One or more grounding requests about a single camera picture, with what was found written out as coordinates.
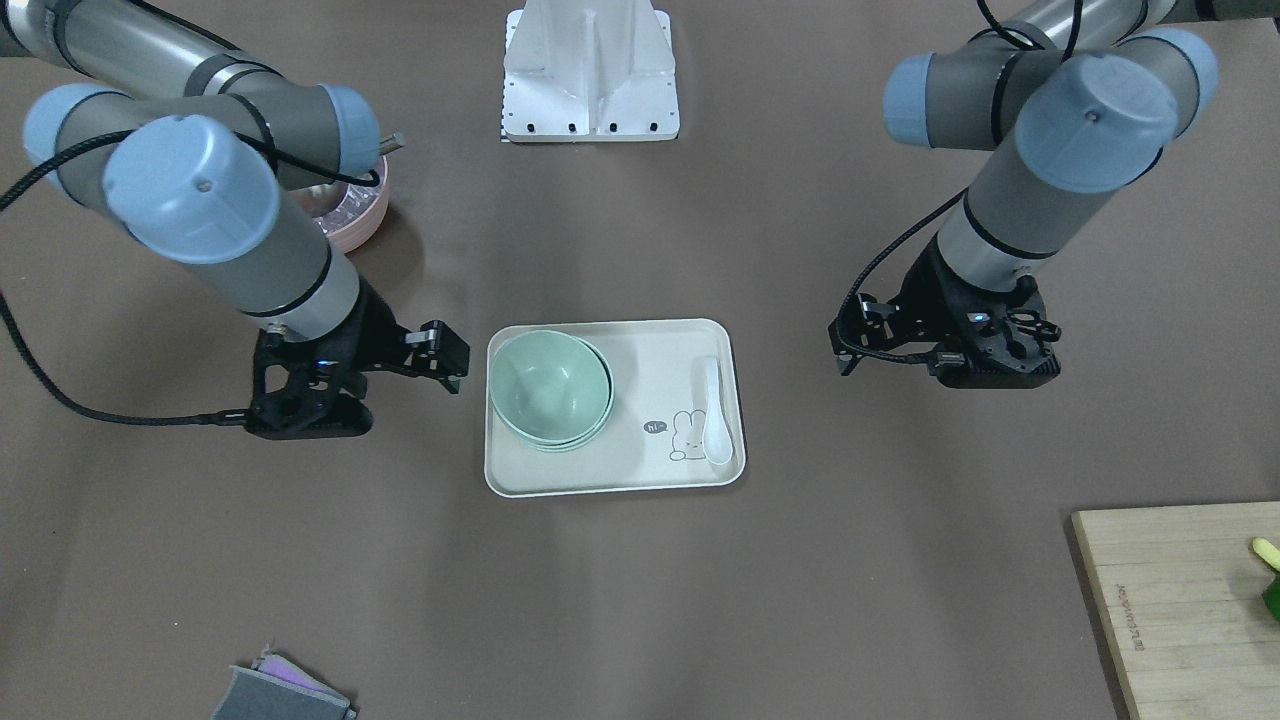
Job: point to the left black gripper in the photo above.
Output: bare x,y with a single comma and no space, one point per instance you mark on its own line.
922,296

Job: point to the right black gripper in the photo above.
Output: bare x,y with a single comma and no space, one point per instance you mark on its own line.
377,328

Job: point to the green bowl robot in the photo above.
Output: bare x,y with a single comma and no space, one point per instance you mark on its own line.
548,385
604,405

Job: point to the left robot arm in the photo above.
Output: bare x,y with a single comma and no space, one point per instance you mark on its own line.
1073,101

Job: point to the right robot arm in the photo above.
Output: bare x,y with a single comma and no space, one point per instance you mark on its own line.
195,149

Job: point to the pink bowl with ice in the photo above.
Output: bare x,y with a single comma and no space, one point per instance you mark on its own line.
347,214

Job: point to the white ceramic spoon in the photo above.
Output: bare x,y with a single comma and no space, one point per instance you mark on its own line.
717,440

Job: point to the metal ice scoop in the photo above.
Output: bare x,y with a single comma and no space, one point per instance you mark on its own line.
320,199

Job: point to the cream rabbit tray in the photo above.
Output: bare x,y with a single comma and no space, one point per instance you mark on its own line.
653,438

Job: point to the grey purple folded cloth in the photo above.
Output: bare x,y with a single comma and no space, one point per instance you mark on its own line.
275,687

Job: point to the wooden cutting board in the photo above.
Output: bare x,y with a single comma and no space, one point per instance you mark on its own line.
1179,593

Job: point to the yellow plastic knife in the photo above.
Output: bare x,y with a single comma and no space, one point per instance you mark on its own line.
1267,552

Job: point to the green lime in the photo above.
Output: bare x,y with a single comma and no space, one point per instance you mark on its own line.
1271,598

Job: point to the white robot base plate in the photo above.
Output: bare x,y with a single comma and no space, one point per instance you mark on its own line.
589,72

